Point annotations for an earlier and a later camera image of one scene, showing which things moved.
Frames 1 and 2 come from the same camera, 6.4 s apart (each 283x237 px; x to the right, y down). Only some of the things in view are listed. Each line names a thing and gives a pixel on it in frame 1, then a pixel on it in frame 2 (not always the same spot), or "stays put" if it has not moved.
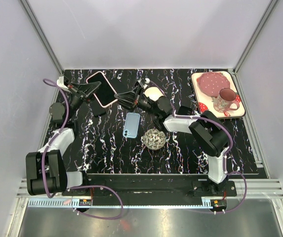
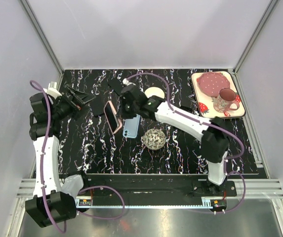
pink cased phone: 105,94 → 115,123
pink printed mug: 225,98 stays put
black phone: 98,109 stays put
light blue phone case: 132,125 stays put
